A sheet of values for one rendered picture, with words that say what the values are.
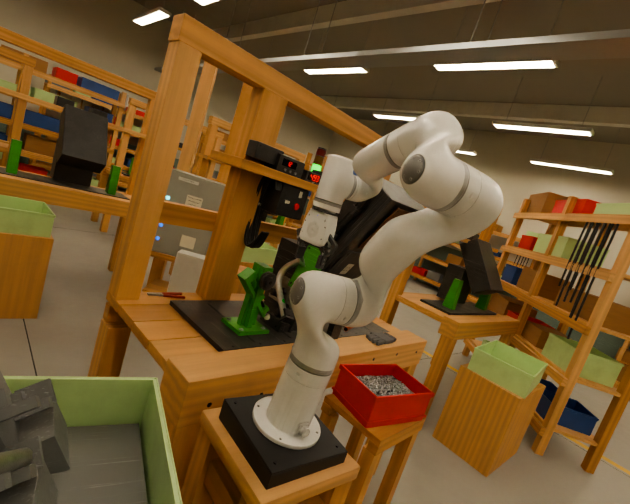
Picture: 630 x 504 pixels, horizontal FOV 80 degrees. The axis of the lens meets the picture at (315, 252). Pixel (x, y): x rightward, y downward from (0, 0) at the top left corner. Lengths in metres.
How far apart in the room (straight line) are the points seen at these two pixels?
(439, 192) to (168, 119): 1.10
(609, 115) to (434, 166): 8.23
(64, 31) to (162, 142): 9.87
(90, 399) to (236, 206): 1.00
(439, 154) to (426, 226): 0.16
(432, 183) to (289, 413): 0.65
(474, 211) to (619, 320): 3.32
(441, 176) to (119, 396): 0.84
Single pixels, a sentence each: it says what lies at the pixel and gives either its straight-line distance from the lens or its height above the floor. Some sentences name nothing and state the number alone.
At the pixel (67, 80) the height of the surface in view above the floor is 2.04.
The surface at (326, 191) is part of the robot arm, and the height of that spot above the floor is 1.51.
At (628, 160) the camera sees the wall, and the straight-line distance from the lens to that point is 10.71.
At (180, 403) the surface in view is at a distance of 1.18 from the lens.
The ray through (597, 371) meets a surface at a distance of 4.05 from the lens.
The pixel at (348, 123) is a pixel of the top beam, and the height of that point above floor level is 1.90.
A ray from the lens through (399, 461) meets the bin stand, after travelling 1.72.
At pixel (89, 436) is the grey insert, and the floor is 0.85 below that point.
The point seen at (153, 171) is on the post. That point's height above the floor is 1.39.
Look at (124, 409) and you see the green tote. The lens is 1.05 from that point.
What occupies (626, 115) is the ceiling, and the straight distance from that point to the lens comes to 8.81.
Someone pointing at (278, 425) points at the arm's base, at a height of 0.92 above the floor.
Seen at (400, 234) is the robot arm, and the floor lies 1.47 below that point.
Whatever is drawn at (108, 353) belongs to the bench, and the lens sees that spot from 1.73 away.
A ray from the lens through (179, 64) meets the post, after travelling 1.54.
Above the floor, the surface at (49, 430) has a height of 0.93.
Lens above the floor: 1.49
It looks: 8 degrees down
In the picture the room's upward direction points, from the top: 18 degrees clockwise
